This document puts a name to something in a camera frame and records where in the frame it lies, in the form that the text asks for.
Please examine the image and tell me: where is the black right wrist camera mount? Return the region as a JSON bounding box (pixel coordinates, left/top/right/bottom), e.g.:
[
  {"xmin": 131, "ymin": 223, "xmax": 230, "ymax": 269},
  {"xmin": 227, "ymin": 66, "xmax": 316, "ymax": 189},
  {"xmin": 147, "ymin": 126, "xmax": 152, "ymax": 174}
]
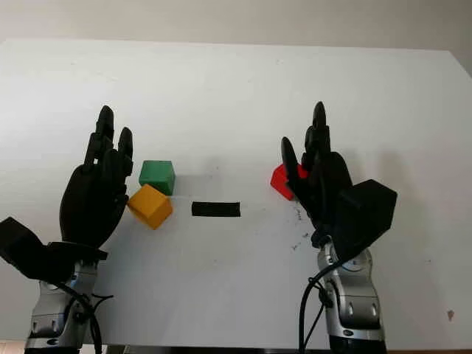
[{"xmin": 333, "ymin": 178, "xmax": 398, "ymax": 263}]

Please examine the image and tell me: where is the red wooden block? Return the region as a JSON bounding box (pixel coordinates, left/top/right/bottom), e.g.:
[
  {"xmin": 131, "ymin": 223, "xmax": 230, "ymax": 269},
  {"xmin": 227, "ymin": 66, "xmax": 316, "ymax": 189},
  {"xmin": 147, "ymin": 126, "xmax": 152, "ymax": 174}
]
[{"xmin": 270, "ymin": 163, "xmax": 310, "ymax": 201}]

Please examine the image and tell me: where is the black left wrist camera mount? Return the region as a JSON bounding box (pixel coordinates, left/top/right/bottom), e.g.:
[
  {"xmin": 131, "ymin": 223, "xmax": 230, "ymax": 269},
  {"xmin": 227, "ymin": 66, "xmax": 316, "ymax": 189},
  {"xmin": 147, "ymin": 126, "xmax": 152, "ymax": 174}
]
[{"xmin": 0, "ymin": 216, "xmax": 108, "ymax": 285}]

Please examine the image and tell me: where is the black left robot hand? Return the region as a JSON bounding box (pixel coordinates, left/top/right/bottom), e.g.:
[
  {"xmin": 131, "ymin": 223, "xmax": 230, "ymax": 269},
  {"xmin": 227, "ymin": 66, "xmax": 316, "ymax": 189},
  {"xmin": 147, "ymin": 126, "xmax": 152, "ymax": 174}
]
[{"xmin": 59, "ymin": 105, "xmax": 135, "ymax": 252}]

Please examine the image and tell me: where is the yellow wooden block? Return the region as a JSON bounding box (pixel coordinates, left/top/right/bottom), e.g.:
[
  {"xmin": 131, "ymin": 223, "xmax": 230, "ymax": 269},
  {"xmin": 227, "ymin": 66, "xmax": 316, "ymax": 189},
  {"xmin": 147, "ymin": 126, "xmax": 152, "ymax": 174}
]
[{"xmin": 126, "ymin": 184, "xmax": 174, "ymax": 231}]

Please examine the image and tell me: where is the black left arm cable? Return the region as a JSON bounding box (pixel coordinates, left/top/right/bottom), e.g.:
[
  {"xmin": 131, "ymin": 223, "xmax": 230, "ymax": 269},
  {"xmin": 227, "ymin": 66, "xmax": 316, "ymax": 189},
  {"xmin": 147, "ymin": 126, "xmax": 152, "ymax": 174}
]
[{"xmin": 55, "ymin": 282, "xmax": 115, "ymax": 354}]

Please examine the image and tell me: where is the green wooden block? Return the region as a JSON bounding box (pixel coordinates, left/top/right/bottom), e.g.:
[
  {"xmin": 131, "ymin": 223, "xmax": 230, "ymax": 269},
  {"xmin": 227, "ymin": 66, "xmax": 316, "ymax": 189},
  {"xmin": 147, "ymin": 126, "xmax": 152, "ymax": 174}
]
[{"xmin": 139, "ymin": 159, "xmax": 177, "ymax": 196}]

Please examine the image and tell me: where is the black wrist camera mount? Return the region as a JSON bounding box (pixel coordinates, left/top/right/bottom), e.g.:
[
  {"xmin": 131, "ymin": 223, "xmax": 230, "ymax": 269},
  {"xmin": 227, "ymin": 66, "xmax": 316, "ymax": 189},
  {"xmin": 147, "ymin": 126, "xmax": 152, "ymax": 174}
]
[
  {"xmin": 333, "ymin": 178, "xmax": 398, "ymax": 263},
  {"xmin": 0, "ymin": 216, "xmax": 108, "ymax": 285}
]

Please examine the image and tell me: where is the black tape mark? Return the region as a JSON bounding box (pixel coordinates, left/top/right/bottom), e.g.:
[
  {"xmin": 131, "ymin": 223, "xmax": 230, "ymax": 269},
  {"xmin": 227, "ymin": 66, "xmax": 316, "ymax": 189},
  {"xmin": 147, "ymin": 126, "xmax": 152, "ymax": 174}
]
[{"xmin": 191, "ymin": 201, "xmax": 242, "ymax": 218}]

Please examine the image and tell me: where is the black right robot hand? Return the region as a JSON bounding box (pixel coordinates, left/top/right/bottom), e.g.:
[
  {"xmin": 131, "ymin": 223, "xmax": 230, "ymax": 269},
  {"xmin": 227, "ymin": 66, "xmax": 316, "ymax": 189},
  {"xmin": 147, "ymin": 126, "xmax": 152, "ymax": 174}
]
[{"xmin": 280, "ymin": 101, "xmax": 355, "ymax": 240}]

